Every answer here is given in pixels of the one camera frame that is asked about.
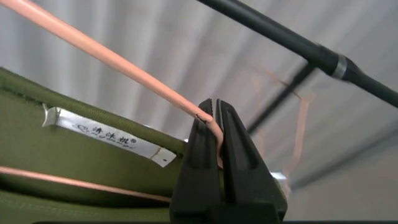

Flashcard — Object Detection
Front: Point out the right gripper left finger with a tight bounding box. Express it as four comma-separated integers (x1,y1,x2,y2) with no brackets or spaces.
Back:
170,98,223,223

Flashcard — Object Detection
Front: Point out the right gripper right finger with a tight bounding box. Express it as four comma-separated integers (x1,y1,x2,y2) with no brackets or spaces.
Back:
216,98,287,223

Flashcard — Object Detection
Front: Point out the green t-shirt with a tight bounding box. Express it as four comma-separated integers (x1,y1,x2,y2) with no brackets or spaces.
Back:
0,67,189,223

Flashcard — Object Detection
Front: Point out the pink clothes hanger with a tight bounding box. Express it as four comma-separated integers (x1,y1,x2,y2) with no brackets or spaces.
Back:
251,67,318,198
0,0,224,203

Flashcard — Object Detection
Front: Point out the black clothes rack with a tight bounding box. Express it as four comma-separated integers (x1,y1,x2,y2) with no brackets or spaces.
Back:
195,0,398,135

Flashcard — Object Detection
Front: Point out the white curtain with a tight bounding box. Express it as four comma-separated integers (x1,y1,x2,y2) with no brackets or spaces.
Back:
0,0,398,187

